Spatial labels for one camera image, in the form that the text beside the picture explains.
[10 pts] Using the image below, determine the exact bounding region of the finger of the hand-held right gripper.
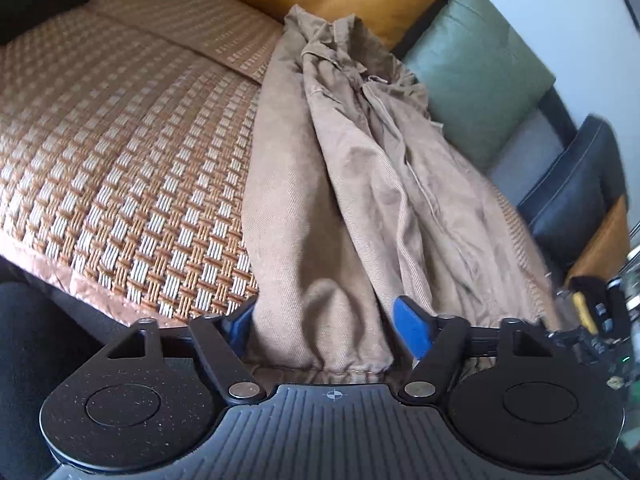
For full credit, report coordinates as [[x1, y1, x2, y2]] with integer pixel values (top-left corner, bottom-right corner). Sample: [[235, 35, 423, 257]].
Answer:
[[542, 324, 608, 361]]

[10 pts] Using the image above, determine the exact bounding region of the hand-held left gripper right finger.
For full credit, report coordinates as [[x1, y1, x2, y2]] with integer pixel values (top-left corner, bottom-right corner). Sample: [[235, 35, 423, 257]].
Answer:
[[392, 297, 551, 405]]

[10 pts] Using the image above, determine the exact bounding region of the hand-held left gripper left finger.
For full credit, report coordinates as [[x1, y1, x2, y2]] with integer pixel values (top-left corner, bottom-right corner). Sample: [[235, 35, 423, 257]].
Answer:
[[107, 300, 263, 406]]

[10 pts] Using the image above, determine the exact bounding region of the brown jacket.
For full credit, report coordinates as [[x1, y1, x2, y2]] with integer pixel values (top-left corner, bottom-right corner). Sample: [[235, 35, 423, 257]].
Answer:
[[242, 4, 563, 386]]

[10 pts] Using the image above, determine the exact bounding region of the small orange leather cushion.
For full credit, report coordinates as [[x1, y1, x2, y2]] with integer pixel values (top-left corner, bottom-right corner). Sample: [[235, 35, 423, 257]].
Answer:
[[565, 195, 633, 291]]

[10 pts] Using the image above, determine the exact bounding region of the blue leather cushion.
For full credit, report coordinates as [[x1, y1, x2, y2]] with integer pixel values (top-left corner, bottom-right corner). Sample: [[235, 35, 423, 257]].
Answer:
[[517, 115, 628, 271]]

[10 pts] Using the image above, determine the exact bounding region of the dark leather sofa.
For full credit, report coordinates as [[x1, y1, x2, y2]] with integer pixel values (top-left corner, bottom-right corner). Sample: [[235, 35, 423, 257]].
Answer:
[[0, 0, 591, 480]]

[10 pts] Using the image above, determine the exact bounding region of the brown woven seat mat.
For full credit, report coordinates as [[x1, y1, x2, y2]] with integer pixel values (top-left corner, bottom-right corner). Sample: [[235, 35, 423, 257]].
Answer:
[[0, 0, 556, 333]]

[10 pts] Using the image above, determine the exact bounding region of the green leather cushion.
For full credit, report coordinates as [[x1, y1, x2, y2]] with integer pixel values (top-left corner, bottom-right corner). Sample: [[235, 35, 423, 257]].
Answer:
[[402, 0, 557, 173]]

